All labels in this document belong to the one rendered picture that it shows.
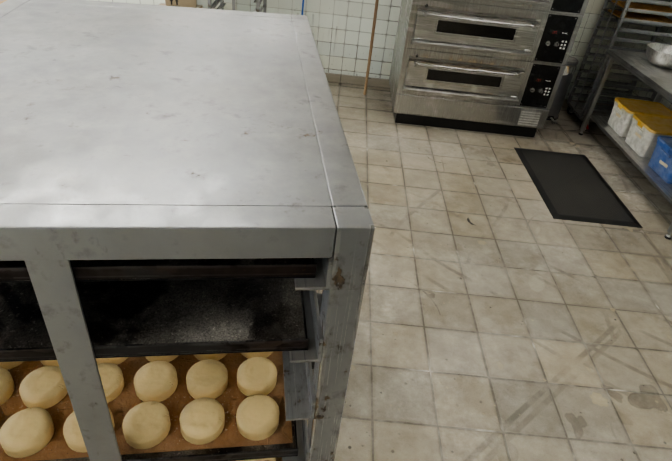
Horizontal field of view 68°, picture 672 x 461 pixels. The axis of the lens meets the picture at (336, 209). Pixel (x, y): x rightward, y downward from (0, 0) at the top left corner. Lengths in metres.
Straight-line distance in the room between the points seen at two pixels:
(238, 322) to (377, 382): 2.11
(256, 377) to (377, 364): 2.02
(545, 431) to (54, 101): 2.47
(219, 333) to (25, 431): 0.26
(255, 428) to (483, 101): 4.71
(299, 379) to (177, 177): 0.27
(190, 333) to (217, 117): 0.22
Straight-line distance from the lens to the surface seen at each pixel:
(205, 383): 0.66
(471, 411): 2.62
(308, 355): 0.48
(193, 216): 0.38
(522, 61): 5.09
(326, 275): 0.41
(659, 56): 5.32
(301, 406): 0.56
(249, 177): 0.43
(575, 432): 2.77
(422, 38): 4.81
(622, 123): 5.44
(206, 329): 0.50
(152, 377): 0.68
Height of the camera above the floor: 2.04
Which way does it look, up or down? 34 degrees down
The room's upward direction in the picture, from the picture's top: 7 degrees clockwise
